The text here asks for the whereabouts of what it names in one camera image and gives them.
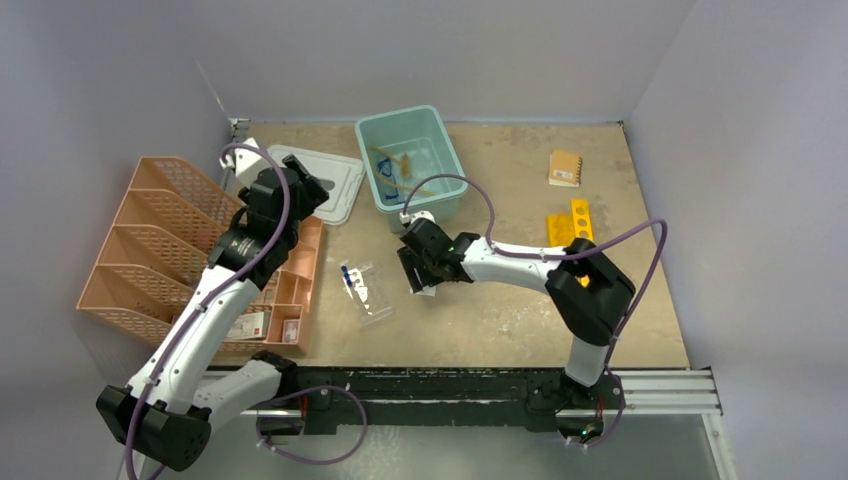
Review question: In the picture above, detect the small white plastic packet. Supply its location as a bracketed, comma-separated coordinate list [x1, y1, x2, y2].
[418, 286, 437, 297]

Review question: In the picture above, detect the white plastic bin lid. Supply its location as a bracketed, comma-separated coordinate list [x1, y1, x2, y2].
[268, 144, 365, 226]

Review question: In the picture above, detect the wire test tube brush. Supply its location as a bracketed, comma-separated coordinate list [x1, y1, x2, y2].
[394, 153, 411, 180]

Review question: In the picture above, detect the blue rubber band loop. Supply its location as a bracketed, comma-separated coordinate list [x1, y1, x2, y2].
[375, 157, 402, 205]

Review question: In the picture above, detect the mint green plastic bin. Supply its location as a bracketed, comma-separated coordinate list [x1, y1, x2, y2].
[354, 105, 468, 233]

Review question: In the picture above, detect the yellow rubber tubing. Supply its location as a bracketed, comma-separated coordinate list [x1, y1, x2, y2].
[367, 146, 428, 202]

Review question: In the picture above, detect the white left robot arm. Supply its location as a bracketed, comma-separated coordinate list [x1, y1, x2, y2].
[96, 144, 329, 479]

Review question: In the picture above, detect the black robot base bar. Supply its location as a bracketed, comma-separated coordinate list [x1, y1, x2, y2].
[253, 351, 625, 443]

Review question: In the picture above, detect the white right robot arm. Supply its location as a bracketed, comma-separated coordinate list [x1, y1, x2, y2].
[397, 218, 636, 407]

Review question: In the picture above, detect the clear acrylic test tube rack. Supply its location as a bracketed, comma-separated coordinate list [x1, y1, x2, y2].
[340, 263, 394, 327]

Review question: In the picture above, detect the peach plastic file organizer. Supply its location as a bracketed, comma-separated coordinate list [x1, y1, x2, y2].
[77, 157, 324, 364]

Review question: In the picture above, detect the small card box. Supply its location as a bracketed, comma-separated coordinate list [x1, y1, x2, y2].
[281, 319, 300, 344]

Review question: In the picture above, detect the yellow test tube rack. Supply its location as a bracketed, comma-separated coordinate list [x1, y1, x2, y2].
[545, 198, 594, 247]

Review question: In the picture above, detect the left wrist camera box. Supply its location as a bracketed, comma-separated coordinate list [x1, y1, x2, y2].
[218, 137, 280, 188]

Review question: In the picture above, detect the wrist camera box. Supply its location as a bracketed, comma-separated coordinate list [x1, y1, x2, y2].
[218, 137, 280, 188]
[399, 210, 436, 228]

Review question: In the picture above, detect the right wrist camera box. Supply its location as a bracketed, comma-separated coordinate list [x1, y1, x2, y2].
[399, 210, 436, 228]

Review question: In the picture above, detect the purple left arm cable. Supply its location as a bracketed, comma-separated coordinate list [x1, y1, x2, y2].
[123, 142, 293, 480]

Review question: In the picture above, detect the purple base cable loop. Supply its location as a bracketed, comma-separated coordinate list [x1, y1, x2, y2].
[255, 384, 368, 467]

